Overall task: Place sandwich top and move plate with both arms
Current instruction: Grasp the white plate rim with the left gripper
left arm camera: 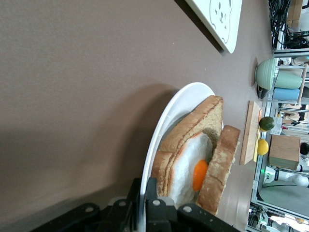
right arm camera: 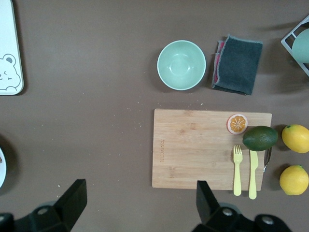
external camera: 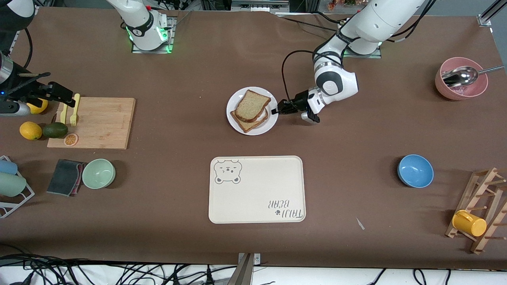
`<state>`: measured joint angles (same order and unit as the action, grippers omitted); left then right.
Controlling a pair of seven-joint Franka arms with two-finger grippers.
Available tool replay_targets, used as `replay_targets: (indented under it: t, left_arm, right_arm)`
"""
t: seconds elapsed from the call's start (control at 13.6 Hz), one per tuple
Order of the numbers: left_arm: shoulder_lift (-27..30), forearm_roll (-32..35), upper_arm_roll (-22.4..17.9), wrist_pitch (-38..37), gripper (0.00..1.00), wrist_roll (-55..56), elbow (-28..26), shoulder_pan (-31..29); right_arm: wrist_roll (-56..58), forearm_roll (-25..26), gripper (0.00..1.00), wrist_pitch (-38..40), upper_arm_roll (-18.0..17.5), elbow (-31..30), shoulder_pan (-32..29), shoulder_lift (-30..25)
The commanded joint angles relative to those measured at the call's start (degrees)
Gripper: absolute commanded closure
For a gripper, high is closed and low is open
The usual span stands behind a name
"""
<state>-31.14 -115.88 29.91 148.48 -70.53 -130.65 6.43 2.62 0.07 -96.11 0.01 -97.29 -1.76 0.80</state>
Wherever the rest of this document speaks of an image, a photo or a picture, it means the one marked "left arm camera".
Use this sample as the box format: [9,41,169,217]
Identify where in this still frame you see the wooden box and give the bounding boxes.
[268,134,301,171]

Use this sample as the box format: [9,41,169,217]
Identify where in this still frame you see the bread slice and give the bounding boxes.
[151,95,224,198]

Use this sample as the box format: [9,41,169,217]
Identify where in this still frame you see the mint green bowl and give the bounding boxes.
[255,58,276,90]

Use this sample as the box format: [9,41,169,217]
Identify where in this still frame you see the fried egg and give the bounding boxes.
[168,132,213,210]

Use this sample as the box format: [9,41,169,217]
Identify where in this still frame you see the light blue cup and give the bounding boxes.
[273,87,300,101]

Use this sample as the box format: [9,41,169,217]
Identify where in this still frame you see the cream tray with bear print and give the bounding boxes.
[184,0,243,54]

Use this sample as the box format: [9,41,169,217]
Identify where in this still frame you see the wooden cutting board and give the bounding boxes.
[239,101,263,166]

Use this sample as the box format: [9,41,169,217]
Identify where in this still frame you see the bread slice sandwich lid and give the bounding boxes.
[196,125,241,216]

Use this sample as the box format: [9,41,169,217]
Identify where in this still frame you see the dark green avocado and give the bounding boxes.
[259,116,276,131]

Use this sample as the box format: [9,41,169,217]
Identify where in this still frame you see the black hanging cable bundle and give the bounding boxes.
[268,0,292,50]

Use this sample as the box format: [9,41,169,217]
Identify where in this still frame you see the yellow plastic fork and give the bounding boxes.
[253,128,261,162]

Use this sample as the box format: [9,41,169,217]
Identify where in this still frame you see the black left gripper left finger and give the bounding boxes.
[103,178,142,232]

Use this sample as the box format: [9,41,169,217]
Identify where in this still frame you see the pale green cup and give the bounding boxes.
[274,70,303,89]

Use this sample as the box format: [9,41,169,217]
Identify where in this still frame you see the white round plate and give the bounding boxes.
[139,82,225,232]

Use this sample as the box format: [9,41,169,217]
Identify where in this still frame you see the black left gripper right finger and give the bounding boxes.
[144,177,178,232]

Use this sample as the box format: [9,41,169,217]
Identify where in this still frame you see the white wire cup rack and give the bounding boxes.
[265,58,309,106]

